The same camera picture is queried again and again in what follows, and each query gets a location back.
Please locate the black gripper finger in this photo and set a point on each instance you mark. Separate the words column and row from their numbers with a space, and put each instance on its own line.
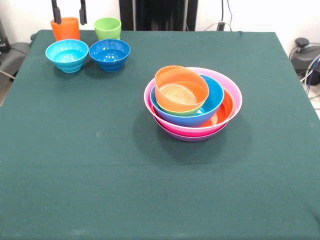
column 83, row 16
column 57, row 15

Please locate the orange plastic cup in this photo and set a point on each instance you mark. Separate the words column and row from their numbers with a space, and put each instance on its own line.
column 67, row 31

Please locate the green plastic cup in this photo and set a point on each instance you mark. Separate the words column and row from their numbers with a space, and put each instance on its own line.
column 107, row 28

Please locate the light blue small bowl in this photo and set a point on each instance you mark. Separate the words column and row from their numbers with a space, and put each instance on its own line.
column 67, row 53

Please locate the dark blue small bowl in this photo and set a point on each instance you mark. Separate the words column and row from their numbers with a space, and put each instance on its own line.
column 110, row 53

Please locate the orange small bowl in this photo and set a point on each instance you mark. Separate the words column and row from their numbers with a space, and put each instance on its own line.
column 175, row 77

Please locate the green small bowl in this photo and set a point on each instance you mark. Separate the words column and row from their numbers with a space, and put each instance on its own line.
column 185, row 113

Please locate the black floor stand base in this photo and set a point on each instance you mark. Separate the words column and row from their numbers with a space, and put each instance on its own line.
column 12, row 57
column 305, row 57

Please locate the black power plug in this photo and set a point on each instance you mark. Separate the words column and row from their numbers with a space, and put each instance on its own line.
column 221, row 25

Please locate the blue medium bowl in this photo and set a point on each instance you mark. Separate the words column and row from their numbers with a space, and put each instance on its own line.
column 215, row 92

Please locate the pink large bowl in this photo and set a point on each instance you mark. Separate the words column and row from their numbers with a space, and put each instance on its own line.
column 186, row 130

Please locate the purple large bowl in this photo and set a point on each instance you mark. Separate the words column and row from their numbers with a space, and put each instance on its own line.
column 191, row 138

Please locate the orange medium bowl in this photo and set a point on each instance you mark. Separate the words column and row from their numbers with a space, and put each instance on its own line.
column 223, row 115

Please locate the dark green tablecloth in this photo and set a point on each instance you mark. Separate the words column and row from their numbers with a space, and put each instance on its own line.
column 50, row 200

